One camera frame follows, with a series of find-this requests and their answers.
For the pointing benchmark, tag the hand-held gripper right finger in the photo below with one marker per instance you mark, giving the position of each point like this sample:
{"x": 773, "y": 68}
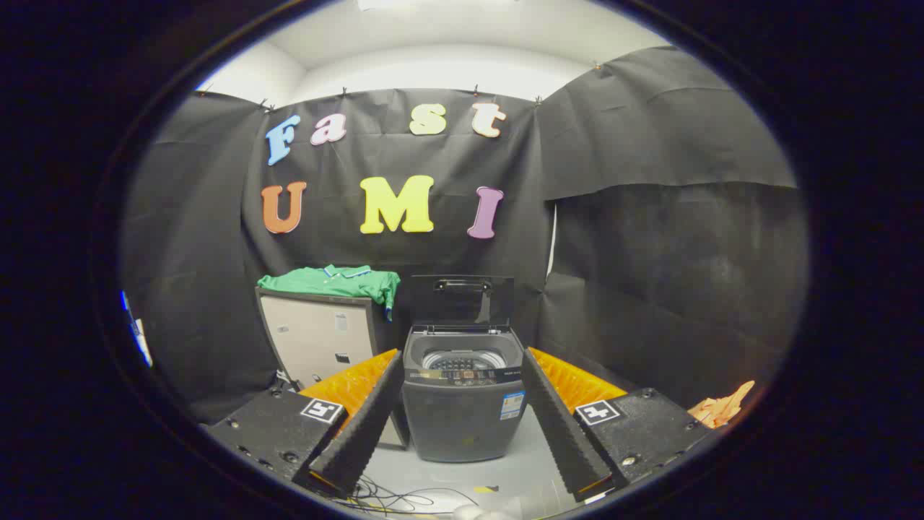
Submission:
{"x": 559, "y": 426}

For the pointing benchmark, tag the green polo shirt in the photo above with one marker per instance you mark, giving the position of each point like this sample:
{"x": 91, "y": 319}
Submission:
{"x": 325, "y": 282}

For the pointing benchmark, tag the orange crumpled object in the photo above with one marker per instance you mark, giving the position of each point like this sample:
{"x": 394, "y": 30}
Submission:
{"x": 722, "y": 410}

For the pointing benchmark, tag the grey cabinet with white door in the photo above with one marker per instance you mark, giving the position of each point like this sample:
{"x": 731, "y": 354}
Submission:
{"x": 310, "y": 332}

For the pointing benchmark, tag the dark washing machine lid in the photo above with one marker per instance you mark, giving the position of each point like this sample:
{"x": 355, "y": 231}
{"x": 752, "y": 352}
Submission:
{"x": 462, "y": 307}

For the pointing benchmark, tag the dark grey washing machine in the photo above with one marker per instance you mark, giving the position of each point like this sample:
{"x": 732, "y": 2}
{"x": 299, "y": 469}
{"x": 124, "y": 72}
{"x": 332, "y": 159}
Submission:
{"x": 462, "y": 426}

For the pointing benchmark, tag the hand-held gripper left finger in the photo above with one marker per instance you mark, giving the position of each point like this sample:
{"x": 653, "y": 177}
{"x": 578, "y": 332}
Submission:
{"x": 368, "y": 426}

